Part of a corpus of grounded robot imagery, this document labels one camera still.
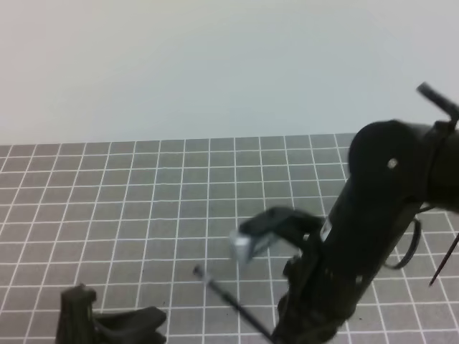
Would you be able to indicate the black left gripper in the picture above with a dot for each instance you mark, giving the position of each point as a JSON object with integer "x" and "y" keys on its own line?
{"x": 78, "y": 323}

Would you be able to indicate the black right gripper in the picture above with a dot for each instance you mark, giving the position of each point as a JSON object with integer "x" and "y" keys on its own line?
{"x": 322, "y": 295}

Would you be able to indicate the black pen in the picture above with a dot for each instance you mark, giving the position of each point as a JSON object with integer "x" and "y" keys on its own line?
{"x": 233, "y": 302}

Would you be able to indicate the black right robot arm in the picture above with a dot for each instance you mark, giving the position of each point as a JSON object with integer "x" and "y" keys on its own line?
{"x": 394, "y": 169}

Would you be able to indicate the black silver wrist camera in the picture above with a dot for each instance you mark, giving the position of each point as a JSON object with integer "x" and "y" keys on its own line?
{"x": 254, "y": 236}

